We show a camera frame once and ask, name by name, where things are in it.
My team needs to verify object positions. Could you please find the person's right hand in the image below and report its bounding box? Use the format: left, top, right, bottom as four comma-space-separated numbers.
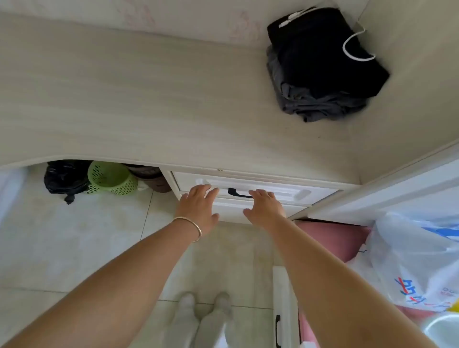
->
243, 189, 287, 232

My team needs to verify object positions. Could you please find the person's left hand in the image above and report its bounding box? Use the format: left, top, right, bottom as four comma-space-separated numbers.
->
173, 185, 220, 234

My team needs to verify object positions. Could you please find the white drawer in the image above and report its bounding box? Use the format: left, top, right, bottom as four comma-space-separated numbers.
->
171, 171, 340, 226

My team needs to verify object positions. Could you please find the person's right forearm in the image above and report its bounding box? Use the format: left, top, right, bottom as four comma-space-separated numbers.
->
265, 217, 437, 348

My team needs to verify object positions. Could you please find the person's left forearm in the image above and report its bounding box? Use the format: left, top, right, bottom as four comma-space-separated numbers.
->
0, 218, 201, 348

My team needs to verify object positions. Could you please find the person's right foot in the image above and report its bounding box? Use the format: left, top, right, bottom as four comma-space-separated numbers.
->
195, 292, 234, 348

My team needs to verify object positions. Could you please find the person's foot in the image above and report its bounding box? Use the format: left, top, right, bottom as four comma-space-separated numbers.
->
168, 293, 200, 348
195, 292, 234, 348

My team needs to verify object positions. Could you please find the person's left foot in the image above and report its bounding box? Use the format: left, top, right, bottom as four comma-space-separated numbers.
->
168, 293, 200, 348

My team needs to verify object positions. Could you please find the black plastic bag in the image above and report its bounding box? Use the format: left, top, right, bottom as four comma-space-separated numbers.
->
44, 160, 92, 205

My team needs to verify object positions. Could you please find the white blue-printed plastic bag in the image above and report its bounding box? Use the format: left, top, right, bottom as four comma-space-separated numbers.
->
346, 211, 459, 313

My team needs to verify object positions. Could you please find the brown plastic bin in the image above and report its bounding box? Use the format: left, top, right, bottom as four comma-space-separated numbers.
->
125, 164, 172, 194

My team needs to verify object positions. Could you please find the pink bedding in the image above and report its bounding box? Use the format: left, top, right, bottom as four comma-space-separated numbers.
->
294, 219, 424, 348

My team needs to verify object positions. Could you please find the white cabinet door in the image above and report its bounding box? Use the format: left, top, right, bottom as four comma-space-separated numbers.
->
272, 266, 300, 348

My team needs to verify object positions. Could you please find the green plastic basket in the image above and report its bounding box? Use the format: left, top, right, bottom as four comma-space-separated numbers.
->
85, 161, 139, 196

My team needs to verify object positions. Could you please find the black folded garment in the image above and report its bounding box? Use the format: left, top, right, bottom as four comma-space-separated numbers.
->
267, 8, 391, 99

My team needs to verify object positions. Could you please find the white round container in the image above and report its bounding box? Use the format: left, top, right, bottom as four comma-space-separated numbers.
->
419, 312, 459, 348

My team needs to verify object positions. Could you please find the metal bangle bracelet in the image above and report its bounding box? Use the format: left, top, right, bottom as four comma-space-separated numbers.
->
172, 216, 203, 243

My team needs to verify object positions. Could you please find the white wardrobe frame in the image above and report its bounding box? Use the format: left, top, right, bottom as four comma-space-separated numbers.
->
286, 157, 459, 227

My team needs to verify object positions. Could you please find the white charging cable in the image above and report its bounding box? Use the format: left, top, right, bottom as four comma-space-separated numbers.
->
281, 6, 376, 62

